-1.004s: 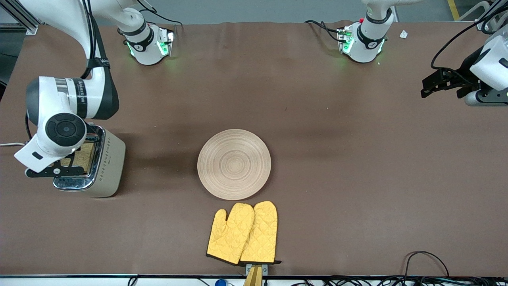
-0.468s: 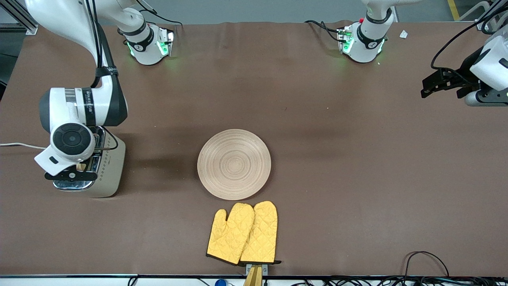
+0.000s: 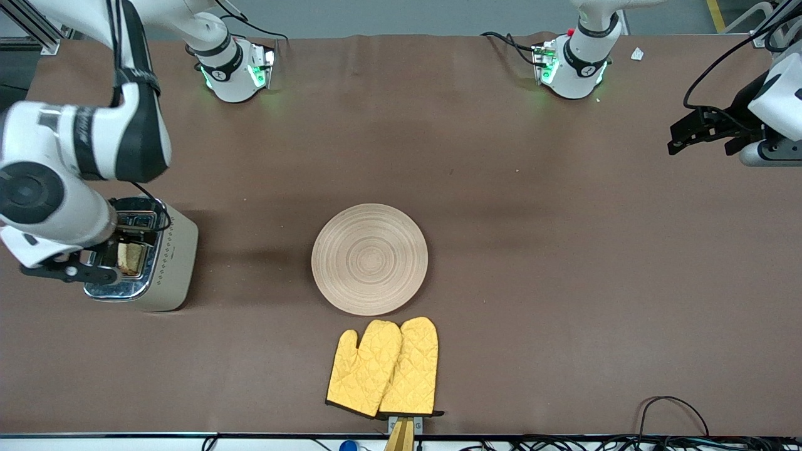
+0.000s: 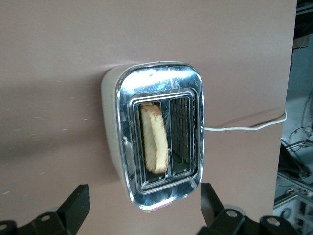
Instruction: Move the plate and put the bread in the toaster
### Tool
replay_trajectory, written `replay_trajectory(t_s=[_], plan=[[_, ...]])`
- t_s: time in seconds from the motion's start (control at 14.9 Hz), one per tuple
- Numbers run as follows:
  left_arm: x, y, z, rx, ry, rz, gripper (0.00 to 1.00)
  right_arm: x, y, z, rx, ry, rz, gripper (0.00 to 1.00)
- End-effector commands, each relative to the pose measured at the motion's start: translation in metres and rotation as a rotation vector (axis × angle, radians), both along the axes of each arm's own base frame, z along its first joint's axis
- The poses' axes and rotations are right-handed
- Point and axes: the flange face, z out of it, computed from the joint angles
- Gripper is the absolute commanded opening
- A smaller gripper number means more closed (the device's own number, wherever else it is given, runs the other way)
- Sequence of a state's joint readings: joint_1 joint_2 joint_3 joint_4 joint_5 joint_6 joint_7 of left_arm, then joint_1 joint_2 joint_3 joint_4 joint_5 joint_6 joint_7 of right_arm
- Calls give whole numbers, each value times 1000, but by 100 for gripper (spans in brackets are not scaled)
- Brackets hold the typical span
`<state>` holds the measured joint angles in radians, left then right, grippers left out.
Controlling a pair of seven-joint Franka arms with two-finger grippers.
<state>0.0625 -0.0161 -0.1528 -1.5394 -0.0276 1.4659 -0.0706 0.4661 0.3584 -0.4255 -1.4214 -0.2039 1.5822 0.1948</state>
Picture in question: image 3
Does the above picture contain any bread slice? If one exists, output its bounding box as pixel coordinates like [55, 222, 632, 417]
[117, 242, 145, 277]

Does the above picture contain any round wooden plate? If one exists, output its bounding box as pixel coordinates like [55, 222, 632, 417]
[311, 203, 429, 317]

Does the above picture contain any beige and chrome toaster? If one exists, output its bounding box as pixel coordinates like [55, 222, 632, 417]
[83, 195, 199, 312]

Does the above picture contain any brown table cover sheet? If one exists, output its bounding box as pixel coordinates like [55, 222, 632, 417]
[0, 31, 802, 437]

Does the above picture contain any yellow quilted oven mitt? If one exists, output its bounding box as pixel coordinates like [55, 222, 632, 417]
[325, 319, 403, 419]
[378, 316, 445, 418]

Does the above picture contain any aluminium frame profile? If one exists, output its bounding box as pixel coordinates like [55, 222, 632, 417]
[0, 0, 86, 56]
[751, 0, 802, 49]

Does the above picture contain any black left arm base cable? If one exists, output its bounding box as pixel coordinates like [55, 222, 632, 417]
[481, 31, 541, 67]

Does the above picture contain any black arm base cable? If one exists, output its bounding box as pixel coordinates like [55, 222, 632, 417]
[216, 0, 290, 65]
[481, 31, 541, 67]

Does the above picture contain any looped black cable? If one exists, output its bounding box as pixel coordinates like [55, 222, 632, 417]
[635, 395, 712, 439]

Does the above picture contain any black right arm base cable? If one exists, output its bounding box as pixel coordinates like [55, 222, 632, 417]
[216, 0, 290, 65]

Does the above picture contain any tangled black cable bundle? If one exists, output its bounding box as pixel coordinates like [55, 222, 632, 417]
[464, 435, 802, 451]

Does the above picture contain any wooden post with metal bracket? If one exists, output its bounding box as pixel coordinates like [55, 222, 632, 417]
[383, 415, 424, 451]

